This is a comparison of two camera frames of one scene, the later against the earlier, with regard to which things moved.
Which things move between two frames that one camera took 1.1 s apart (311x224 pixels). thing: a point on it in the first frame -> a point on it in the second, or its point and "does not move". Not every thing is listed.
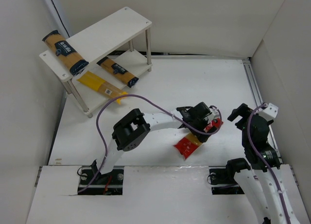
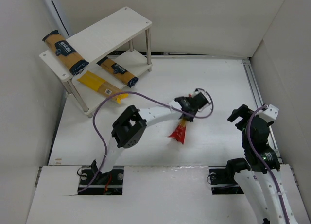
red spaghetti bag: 186,145 -> 179,133
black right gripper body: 242,111 does not move
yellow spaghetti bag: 97,83 does not move
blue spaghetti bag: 119,71 does not move
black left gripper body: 202,132 -> 187,114
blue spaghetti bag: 64,53 does not move
